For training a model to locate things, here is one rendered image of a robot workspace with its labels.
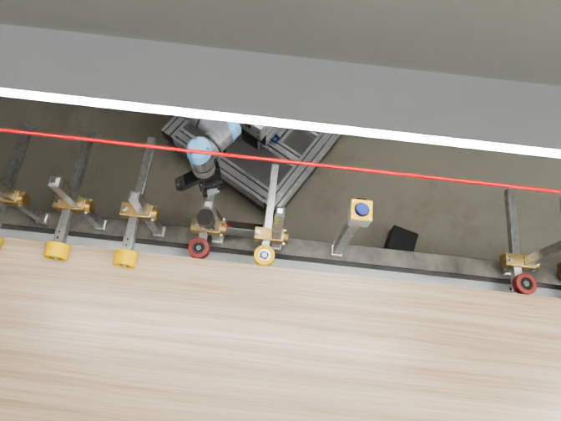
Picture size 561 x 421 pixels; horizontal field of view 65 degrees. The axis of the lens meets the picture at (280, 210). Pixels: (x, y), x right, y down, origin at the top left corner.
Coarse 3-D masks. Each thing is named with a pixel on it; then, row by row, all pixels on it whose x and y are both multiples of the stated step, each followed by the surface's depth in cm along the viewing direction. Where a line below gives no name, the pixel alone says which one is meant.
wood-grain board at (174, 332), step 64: (0, 256) 164; (0, 320) 156; (64, 320) 157; (128, 320) 158; (192, 320) 159; (256, 320) 160; (320, 320) 161; (384, 320) 162; (448, 320) 163; (512, 320) 164; (0, 384) 149; (64, 384) 150; (128, 384) 151; (192, 384) 152; (256, 384) 153; (320, 384) 154; (384, 384) 154; (448, 384) 155; (512, 384) 156
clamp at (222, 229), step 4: (192, 220) 175; (192, 224) 175; (220, 224) 175; (224, 224) 176; (192, 228) 174; (196, 228) 174; (200, 228) 174; (220, 228) 175; (224, 228) 175; (192, 232) 177; (196, 232) 176; (208, 232) 175; (212, 232) 174; (216, 232) 174; (220, 232) 175; (224, 232) 175; (220, 236) 176
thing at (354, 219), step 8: (352, 200) 143; (360, 200) 143; (368, 200) 143; (352, 208) 142; (352, 216) 141; (360, 216) 141; (368, 216) 141; (352, 224) 146; (360, 224) 145; (368, 224) 144
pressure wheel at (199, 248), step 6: (192, 240) 169; (198, 240) 169; (204, 240) 169; (192, 246) 168; (198, 246) 167; (204, 246) 168; (192, 252) 167; (198, 252) 167; (204, 252) 167; (204, 258) 169
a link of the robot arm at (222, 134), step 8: (200, 120) 138; (208, 120) 137; (216, 120) 137; (200, 128) 139; (208, 128) 137; (216, 128) 137; (224, 128) 137; (232, 128) 137; (240, 128) 140; (208, 136) 135; (216, 136) 136; (224, 136) 136; (232, 136) 138; (216, 144) 135; (224, 144) 137
